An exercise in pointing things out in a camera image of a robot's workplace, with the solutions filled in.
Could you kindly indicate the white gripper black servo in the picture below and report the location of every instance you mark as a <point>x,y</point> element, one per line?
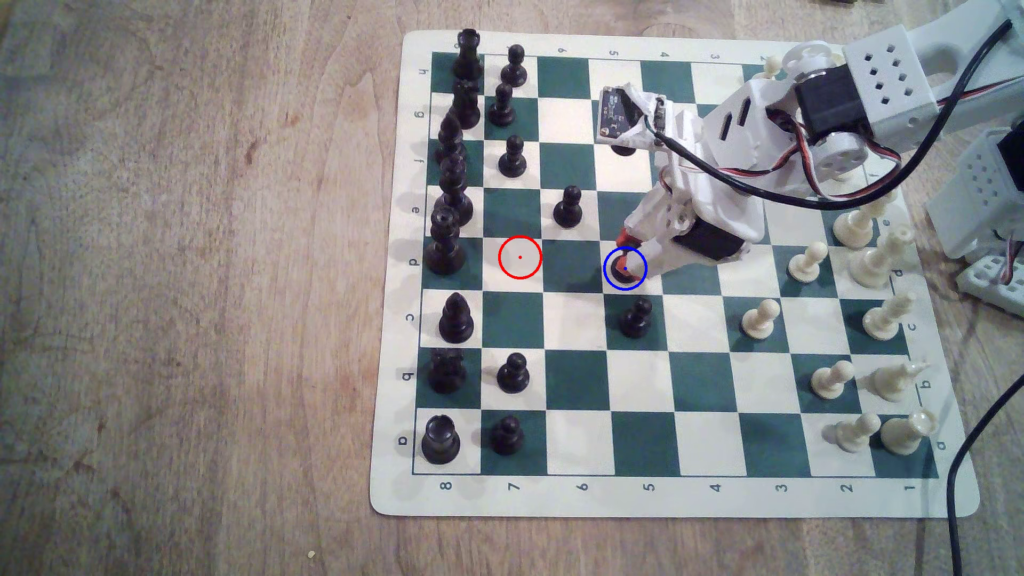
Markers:
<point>706,241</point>

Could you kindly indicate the black chess pawn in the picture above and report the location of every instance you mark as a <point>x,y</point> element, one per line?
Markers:
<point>636,320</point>
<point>513,160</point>
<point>514,69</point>
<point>502,108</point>
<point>513,376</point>
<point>507,438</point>
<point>569,209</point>
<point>616,270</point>

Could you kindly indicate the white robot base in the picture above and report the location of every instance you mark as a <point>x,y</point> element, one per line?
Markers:
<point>980,200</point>

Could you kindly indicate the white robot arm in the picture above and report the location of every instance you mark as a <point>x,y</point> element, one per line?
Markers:
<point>888,72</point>

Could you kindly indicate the white chess pawn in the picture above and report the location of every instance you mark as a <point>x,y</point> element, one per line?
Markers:
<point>854,434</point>
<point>772,64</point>
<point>806,265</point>
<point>760,321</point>
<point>830,382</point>

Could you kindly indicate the green and white chess mat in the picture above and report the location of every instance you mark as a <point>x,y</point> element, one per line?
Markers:
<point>704,384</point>

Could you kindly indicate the black chess king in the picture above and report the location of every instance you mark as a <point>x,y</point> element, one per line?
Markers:
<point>454,196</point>

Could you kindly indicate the black chess queen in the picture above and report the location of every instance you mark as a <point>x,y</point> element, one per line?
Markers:
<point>444,244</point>

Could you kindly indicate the black chess bishop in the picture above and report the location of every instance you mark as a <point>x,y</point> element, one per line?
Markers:
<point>450,145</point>
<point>456,320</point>

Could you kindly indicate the white chess king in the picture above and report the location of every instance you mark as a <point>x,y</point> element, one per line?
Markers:
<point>854,230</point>

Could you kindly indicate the black chess knight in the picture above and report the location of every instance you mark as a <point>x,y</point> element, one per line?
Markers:
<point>465,105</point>
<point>446,372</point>

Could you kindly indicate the white chess queen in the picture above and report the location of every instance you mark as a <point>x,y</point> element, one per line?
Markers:
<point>876,262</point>

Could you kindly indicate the black chess rook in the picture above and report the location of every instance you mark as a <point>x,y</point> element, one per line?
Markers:
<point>441,440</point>
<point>467,57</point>

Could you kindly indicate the white chess bishop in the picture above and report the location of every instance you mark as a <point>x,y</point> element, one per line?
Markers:
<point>886,318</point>

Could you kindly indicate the white chess knight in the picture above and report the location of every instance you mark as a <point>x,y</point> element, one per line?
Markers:
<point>894,384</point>

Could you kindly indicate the white chess rook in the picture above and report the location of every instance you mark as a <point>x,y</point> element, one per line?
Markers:
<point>908,438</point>

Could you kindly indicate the green camera circuit board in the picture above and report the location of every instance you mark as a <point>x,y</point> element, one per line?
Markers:
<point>620,112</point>

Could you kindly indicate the white perforated base plate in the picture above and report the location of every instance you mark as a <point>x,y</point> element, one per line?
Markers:
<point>992,284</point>

